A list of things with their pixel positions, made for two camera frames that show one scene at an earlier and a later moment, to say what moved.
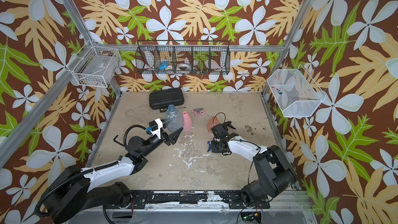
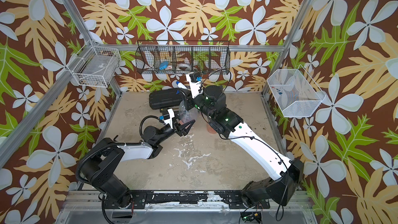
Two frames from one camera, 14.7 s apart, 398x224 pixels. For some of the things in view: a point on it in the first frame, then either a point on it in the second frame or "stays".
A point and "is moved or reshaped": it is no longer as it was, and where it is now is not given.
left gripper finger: x=173 y=137 -> x=185 y=128
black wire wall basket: x=183 y=56 stays
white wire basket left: x=94 y=66 stays
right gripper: x=213 y=147 -> x=190 y=101
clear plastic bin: x=296 y=93 stays
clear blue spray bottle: x=173 y=121 is moved or reshaped
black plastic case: x=162 y=99 stays
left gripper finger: x=160 y=124 -> x=172 y=115
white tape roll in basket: x=183 y=65 stays
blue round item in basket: x=164 y=65 stays
